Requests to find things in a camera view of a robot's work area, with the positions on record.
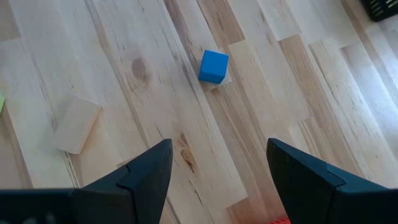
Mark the red plastic basket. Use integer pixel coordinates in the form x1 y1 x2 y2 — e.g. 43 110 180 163
269 216 292 224

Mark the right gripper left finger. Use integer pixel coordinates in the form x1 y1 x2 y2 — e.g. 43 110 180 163
74 138 174 224

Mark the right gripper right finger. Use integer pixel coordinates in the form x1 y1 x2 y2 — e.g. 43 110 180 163
266 138 398 224

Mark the blue cube block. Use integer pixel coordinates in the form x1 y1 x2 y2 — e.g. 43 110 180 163
198 49 230 85

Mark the black plastic basket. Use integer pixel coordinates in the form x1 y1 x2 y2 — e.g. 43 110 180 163
360 0 398 22

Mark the wooden square block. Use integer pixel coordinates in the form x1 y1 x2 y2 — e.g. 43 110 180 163
51 95 103 156

